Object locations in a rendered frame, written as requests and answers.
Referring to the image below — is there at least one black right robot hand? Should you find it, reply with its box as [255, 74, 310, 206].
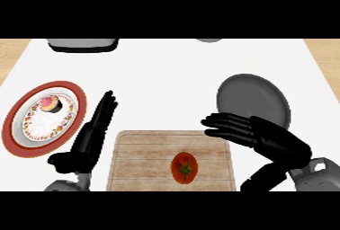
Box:
[199, 112, 313, 192]

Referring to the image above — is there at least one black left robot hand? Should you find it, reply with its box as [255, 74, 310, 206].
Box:
[45, 90, 119, 175]

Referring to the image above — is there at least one grey pan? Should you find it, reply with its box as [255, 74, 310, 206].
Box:
[215, 73, 292, 130]

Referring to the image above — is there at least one pale wooden cutting board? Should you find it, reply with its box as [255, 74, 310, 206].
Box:
[104, 129, 237, 192]

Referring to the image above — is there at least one red tomato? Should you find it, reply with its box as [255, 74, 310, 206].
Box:
[169, 151, 199, 185]

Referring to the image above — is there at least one red-rimmed white plate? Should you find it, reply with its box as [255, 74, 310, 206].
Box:
[1, 80, 88, 159]

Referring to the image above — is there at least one pink frosted cupcake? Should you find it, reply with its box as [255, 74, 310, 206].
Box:
[38, 94, 63, 113]

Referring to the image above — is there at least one grey and black appliance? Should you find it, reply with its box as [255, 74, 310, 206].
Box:
[45, 39, 119, 54]

